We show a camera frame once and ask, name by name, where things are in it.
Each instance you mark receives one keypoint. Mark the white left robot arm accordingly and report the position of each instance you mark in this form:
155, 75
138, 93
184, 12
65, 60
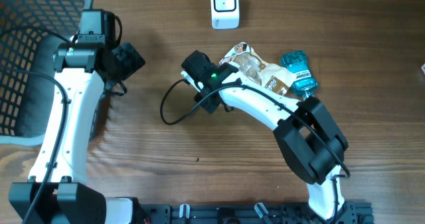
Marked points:
56, 190

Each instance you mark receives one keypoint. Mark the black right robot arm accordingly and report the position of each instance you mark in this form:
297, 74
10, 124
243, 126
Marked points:
311, 143

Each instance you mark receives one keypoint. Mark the blue mouthwash bottle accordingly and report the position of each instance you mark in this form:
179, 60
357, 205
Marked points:
304, 84

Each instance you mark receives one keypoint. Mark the beige snack pouch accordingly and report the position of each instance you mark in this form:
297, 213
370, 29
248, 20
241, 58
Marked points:
268, 75

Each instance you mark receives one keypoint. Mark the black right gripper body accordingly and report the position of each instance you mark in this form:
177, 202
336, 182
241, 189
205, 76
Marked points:
212, 105

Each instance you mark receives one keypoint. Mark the grey plastic mesh basket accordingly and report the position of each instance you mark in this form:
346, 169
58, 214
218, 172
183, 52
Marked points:
31, 31

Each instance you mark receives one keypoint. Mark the white barcode scanner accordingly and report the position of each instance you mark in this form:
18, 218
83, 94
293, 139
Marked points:
225, 14

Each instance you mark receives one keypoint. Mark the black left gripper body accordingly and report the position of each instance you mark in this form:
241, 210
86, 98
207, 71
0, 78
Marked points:
127, 63

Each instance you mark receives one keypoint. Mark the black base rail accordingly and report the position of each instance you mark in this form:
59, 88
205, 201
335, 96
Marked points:
286, 213

